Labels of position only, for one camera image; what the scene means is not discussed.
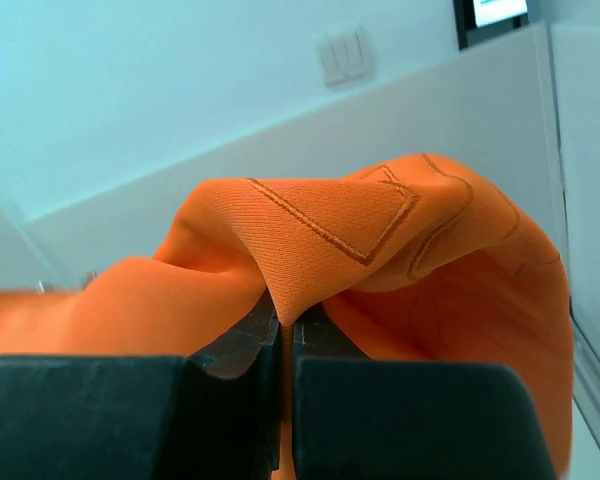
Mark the white wall light switch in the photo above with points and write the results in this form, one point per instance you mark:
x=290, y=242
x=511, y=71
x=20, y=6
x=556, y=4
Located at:
x=345, y=57

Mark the black monitor screen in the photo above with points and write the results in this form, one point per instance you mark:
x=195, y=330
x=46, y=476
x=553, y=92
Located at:
x=478, y=21

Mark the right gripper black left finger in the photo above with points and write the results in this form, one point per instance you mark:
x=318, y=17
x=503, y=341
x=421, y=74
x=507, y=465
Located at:
x=211, y=415

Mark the orange jacket with pink lining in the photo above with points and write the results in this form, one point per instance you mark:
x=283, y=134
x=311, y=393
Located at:
x=418, y=258

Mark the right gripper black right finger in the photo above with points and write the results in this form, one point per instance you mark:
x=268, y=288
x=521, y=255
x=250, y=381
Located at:
x=357, y=418

